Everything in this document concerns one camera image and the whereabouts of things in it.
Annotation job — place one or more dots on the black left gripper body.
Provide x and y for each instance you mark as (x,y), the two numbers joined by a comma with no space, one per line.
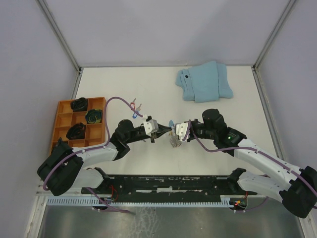
(138,136)

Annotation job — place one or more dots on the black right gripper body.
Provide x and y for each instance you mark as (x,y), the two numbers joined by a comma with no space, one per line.
(201,132)

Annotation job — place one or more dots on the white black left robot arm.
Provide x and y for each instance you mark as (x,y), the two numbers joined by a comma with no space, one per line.
(74,167)

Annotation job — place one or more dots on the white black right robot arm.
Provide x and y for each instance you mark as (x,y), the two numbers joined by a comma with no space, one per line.
(293,186)

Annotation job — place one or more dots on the key with red tag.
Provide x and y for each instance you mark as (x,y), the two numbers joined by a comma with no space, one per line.
(132,104)

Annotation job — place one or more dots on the light blue folded cloth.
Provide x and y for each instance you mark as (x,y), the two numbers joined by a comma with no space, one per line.
(204,83)

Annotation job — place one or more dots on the orange compartment tray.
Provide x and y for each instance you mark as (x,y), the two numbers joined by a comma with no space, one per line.
(79,123)

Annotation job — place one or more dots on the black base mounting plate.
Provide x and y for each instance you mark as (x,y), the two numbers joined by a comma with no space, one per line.
(124,184)

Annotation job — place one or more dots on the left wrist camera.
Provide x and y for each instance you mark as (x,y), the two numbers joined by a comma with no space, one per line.
(150,126)

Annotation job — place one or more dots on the aluminium frame rail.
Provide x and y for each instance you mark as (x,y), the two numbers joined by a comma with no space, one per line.
(286,69)

